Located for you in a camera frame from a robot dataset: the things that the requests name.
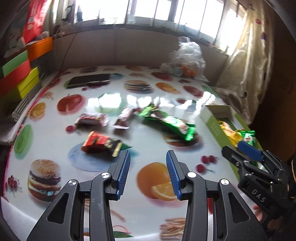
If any beige curtain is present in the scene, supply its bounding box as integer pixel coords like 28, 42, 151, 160
214, 1, 275, 125

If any red ribbed box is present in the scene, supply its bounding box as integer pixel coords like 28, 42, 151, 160
0, 59, 31, 97

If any green white cardboard box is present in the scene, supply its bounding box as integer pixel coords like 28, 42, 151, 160
200, 105, 261, 151

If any orange box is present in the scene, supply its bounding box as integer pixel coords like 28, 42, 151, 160
26, 37, 53, 62

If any yellow snack packet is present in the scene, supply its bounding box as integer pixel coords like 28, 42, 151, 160
218, 120, 242, 147

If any yellow green box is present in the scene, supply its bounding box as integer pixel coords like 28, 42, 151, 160
7, 67, 40, 102

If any black cable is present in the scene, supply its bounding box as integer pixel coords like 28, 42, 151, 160
59, 33, 77, 72

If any red white snack packet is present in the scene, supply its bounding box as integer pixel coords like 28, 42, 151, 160
75, 113, 109, 126
113, 107, 142, 130

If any red snack bag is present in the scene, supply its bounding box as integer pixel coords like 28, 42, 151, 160
23, 0, 51, 44

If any green Milo snack packet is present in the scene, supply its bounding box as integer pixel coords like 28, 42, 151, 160
149, 109, 196, 142

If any clear plastic bag with items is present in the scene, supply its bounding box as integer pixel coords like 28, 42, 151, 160
160, 36, 209, 82

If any black white striped box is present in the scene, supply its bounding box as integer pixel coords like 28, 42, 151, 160
11, 82, 42, 123

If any person's right hand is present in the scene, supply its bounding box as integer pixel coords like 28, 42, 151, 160
253, 205, 263, 222

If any red black snack packet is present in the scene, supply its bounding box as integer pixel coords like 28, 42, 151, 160
81, 131, 131, 157

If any black smartphone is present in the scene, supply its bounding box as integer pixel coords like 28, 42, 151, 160
66, 74, 111, 88

